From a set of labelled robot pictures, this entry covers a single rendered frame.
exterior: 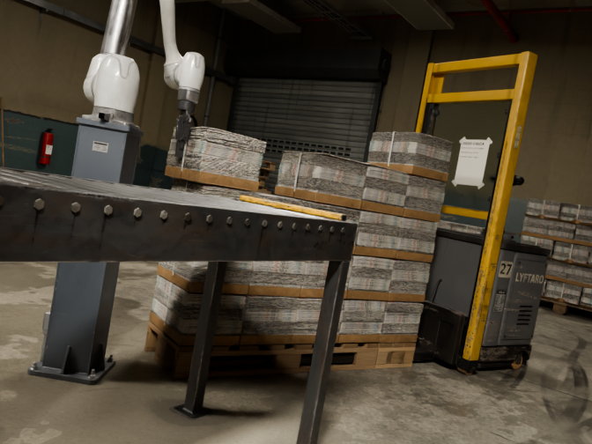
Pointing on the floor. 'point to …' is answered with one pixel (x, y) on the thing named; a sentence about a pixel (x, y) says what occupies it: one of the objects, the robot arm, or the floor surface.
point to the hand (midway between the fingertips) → (179, 149)
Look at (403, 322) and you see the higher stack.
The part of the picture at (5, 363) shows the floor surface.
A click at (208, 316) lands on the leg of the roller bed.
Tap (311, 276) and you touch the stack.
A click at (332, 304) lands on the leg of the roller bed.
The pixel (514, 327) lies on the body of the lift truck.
